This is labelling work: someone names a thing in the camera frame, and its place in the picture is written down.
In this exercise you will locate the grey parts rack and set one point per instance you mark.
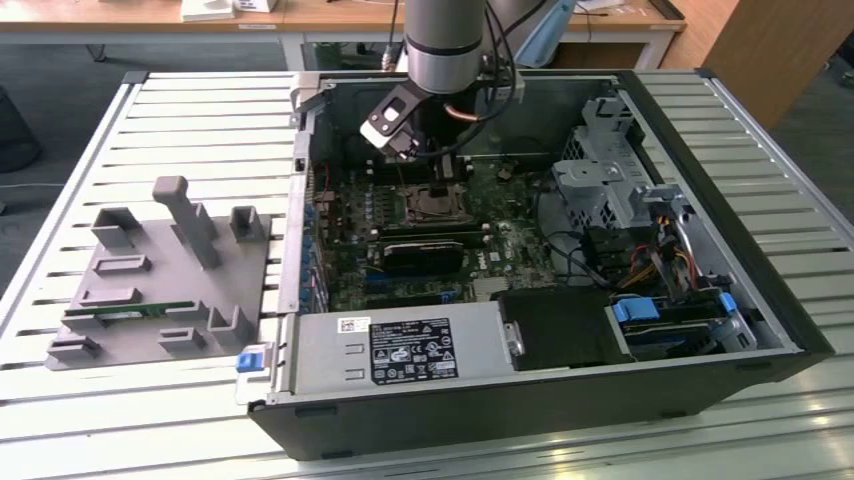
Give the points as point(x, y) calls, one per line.
point(167, 300)

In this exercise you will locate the black plastic shroud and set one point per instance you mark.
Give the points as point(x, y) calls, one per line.
point(560, 330)

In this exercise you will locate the black flat panel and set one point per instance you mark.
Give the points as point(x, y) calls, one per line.
point(667, 10)

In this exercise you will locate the CPU socket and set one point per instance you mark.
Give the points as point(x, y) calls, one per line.
point(403, 205)

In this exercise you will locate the plain white box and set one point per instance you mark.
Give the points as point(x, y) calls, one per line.
point(207, 12)

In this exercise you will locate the silver CPU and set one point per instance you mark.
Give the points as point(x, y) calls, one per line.
point(423, 205)

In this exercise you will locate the blue disk carrier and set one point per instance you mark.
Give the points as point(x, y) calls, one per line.
point(634, 310)

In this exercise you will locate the green motherboard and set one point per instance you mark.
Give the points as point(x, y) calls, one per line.
point(520, 250)

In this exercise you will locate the green RAM stick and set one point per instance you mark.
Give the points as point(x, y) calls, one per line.
point(156, 308)

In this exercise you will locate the silver chipset heatsink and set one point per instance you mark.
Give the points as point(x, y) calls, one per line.
point(491, 290)

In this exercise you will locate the white-edged wrist camera box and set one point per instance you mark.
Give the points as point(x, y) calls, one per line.
point(390, 115)

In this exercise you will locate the black graphics card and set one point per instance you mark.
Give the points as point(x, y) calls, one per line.
point(420, 257)

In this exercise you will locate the wooden cabinet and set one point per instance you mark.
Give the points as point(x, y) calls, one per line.
point(781, 50)

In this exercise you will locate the black RAM slot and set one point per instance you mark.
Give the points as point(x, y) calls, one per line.
point(414, 166)
point(410, 176)
point(427, 230)
point(427, 239)

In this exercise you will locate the wooden desk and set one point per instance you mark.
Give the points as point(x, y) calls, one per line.
point(160, 17)
point(620, 22)

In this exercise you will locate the blue plastic tab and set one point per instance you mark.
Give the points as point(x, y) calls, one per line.
point(727, 306)

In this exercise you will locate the white box with dark print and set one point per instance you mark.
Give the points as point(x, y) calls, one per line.
point(256, 6)

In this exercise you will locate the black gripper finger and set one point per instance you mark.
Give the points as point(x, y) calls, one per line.
point(450, 180)

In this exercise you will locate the black PC case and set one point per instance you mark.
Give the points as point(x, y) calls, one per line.
point(467, 425)

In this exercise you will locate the white papers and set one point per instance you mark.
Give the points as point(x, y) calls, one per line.
point(600, 5)

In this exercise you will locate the grey power supply unit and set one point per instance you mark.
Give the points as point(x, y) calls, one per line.
point(320, 350)

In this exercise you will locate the blue case latch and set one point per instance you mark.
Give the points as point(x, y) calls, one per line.
point(249, 362)

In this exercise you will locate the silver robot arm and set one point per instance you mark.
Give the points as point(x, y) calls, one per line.
point(443, 65)

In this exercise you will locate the silver drive cage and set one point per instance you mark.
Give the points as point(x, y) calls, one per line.
point(594, 175)

